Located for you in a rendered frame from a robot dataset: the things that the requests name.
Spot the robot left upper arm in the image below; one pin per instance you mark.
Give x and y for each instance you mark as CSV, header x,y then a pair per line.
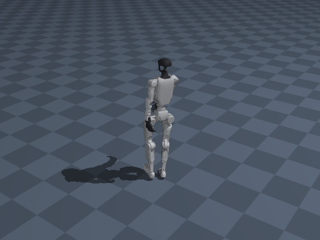
x,y
152,83

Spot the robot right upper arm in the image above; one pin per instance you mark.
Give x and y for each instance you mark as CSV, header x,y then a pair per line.
x,y
175,81

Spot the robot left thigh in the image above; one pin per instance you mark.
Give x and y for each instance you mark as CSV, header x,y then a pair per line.
x,y
147,134

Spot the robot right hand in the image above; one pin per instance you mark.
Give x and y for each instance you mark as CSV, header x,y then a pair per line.
x,y
155,106

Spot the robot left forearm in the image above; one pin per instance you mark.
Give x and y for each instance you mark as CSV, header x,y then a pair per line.
x,y
148,107

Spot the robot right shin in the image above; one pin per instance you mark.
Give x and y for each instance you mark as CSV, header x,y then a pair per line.
x,y
164,157

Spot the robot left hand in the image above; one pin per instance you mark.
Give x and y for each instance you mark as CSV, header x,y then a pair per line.
x,y
149,125

